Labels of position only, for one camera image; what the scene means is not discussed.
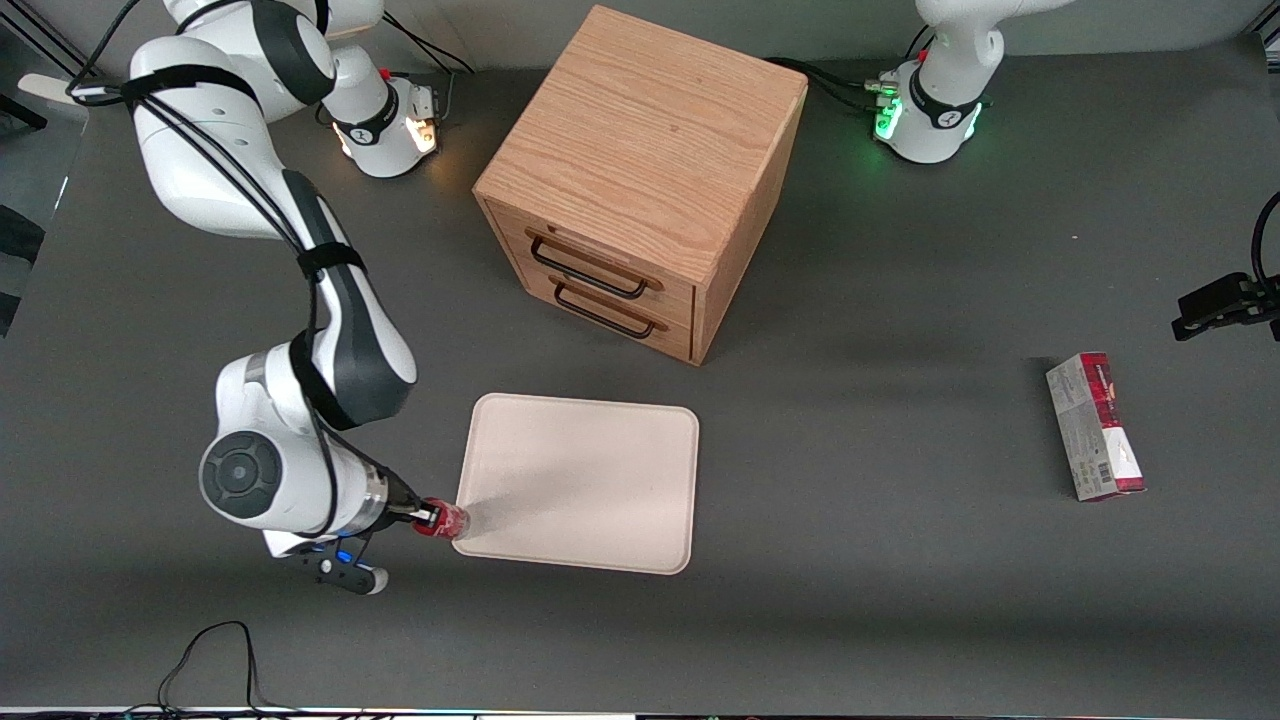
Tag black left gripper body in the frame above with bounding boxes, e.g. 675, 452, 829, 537
1240, 275, 1280, 343

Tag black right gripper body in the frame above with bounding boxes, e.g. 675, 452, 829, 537
384, 470, 426, 532

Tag red coke bottle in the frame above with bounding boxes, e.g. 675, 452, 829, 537
413, 497, 471, 541

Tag beige plastic tray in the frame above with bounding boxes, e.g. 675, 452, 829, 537
449, 392, 701, 577

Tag red and grey carton box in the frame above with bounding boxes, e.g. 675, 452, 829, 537
1045, 351, 1148, 503

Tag wooden two-drawer cabinet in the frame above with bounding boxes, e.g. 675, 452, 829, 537
472, 4, 810, 367

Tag white oval background object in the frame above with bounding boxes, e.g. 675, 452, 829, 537
18, 73, 89, 107

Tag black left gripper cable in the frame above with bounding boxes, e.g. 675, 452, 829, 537
1252, 190, 1280, 286

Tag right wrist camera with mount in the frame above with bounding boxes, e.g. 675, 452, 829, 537
263, 530, 390, 597

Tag thin black looped cable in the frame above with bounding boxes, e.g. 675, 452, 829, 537
125, 620, 301, 717

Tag black wire drawer handle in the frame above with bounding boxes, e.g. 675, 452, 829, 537
549, 277, 669, 340
526, 230, 663, 300

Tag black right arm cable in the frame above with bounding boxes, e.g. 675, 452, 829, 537
65, 0, 431, 531

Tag black right arm base cables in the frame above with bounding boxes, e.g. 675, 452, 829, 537
378, 18, 477, 126

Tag black arm base cables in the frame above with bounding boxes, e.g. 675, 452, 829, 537
765, 57, 891, 113
378, 18, 477, 126

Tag black left arm base cables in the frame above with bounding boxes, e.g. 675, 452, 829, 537
765, 57, 891, 113

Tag aluminium frame bar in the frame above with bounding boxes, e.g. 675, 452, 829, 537
0, 0, 86, 76

